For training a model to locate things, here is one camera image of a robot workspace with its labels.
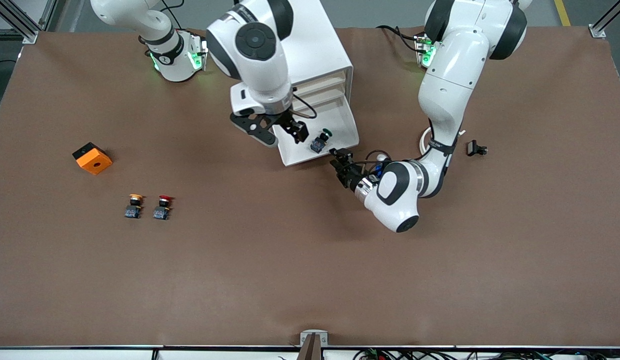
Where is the green push button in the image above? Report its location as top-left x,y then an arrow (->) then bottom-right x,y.
310,128 -> 334,154

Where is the white drawer with black handle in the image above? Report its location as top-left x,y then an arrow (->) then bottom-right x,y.
277,94 -> 361,167

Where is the white plastic drawer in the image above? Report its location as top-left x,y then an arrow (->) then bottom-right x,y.
296,83 -> 348,104
292,70 -> 347,94

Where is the white drawer cabinet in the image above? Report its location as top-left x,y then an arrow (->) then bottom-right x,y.
232,0 -> 354,101

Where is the red push button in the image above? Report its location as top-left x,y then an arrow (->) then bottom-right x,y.
153,195 -> 175,221

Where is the yellow push button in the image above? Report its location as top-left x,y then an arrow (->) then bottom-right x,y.
124,194 -> 145,220

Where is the orange and black button box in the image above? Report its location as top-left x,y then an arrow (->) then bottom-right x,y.
72,142 -> 113,176

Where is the brown table mat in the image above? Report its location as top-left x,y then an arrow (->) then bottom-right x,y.
0,26 -> 620,349

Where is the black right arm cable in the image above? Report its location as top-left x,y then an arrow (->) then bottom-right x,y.
291,91 -> 318,120

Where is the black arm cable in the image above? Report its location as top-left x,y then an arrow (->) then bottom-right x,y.
291,91 -> 318,120
364,149 -> 391,168

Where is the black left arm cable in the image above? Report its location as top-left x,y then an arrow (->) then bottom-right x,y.
364,149 -> 391,168

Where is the black base cable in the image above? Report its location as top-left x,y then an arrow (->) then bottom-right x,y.
377,24 -> 426,53

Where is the grey metal bracket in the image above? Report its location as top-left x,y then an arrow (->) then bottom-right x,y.
296,330 -> 329,360

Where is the black cable bundle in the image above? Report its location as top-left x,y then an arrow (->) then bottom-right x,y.
352,348 -> 620,360

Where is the aluminium frame profile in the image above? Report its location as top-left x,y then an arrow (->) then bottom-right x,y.
589,0 -> 620,40
0,0 -> 58,46

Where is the white table edge rail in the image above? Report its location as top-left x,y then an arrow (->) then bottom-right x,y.
0,344 -> 620,360

